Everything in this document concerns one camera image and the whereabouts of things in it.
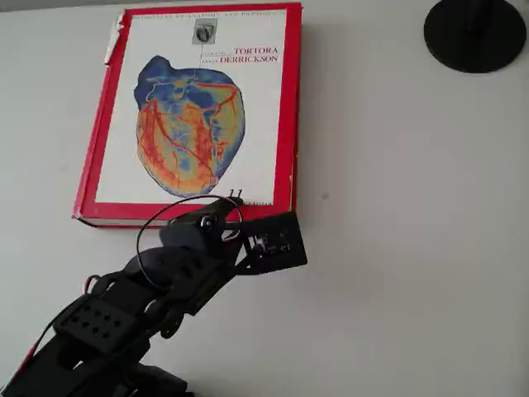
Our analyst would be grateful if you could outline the red anatomy textbook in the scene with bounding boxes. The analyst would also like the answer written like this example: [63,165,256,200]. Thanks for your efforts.
[70,2,305,229]

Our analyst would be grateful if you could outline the black round stand base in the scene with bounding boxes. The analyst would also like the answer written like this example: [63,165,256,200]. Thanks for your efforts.
[423,0,528,74]

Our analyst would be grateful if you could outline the red white servo wire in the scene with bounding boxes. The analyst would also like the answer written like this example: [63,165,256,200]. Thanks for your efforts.
[218,204,243,244]

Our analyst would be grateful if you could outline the thin black cable loop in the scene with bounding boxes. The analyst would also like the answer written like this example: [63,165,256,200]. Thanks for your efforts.
[135,194,245,290]

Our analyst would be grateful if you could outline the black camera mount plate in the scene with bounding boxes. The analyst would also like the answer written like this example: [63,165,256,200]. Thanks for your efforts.
[235,212,309,276]

